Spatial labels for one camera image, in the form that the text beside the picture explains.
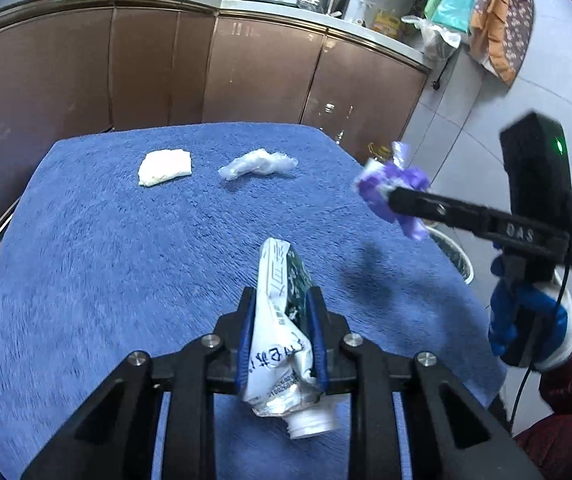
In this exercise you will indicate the teal bag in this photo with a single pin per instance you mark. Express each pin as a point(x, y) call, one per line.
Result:
point(456, 5)

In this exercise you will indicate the brown kitchen cabinet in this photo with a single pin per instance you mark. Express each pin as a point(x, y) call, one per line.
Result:
point(256, 70)

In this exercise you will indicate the purple wrapper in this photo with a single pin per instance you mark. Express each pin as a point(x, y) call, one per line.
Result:
point(381, 185)

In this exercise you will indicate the white folded tissue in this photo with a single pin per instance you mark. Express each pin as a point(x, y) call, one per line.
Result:
point(163, 167)

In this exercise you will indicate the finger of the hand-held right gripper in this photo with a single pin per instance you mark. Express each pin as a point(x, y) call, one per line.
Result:
point(431, 205)

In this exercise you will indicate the clear plastic bag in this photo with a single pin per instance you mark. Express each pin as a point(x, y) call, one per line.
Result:
point(436, 40)

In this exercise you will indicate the white spray bottle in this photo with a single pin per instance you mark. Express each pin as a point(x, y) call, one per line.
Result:
point(364, 12)

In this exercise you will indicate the crumpled clear plastic wrap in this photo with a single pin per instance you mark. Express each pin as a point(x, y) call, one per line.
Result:
point(256, 162)

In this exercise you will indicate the person's right hand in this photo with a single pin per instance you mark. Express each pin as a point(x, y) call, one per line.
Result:
point(553, 312)

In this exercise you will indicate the cooking oil bottle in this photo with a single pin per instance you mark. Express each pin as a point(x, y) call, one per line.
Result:
point(378, 152)

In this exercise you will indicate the yellow packet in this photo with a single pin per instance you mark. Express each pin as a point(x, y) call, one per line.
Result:
point(386, 22)

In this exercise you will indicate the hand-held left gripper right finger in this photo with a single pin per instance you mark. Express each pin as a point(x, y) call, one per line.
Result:
point(316, 340)

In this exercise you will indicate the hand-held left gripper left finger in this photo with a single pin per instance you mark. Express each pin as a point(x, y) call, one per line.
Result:
point(246, 330)

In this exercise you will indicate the orange patterned cloth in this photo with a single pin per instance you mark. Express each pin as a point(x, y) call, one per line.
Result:
point(503, 20)

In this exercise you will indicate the green white spout pouch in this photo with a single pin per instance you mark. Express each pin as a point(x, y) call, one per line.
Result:
point(278, 360)

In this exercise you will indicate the blue towel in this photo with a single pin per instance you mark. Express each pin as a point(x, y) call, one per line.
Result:
point(115, 260)

